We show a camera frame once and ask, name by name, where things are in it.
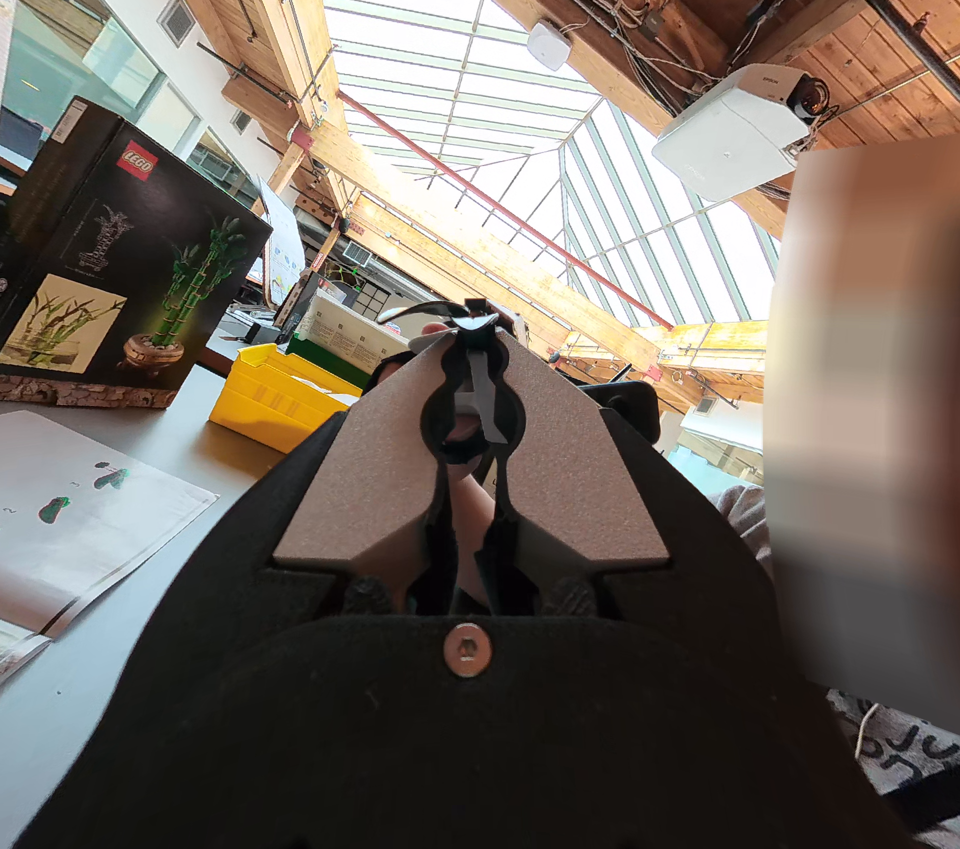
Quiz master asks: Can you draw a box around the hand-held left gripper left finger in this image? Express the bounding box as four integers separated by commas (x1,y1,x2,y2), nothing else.
274,332,462,594

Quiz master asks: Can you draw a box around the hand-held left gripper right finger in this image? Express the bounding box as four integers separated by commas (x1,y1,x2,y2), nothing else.
492,332,671,594

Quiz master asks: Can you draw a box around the green lego leaf sprig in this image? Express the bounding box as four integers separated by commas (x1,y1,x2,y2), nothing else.
378,297,501,348

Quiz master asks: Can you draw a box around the lego instruction booklet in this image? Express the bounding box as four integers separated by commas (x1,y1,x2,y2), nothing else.
0,409,220,686

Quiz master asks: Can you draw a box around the black lego set box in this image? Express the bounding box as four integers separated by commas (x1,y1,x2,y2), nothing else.
0,97,274,409

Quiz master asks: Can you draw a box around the person's right hand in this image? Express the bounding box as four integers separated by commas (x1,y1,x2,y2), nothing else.
448,465,500,603

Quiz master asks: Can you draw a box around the yellow plastic bin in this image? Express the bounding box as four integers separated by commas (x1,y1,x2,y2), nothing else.
208,342,371,453

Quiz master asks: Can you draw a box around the white cardboard box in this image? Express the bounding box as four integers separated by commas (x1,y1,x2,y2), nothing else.
287,288,413,377

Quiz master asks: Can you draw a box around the red ceiling pipe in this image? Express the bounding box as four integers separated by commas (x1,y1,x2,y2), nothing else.
339,89,675,330

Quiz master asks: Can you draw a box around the white poster board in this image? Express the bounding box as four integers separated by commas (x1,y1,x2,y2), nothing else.
257,177,307,306

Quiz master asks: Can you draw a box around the white ceiling projector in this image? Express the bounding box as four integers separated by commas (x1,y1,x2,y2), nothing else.
651,63,833,203

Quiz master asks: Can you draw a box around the white cable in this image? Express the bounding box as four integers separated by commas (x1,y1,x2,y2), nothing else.
856,700,885,759

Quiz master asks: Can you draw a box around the grey wall vent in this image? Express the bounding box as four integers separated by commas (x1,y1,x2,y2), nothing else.
158,0,198,47

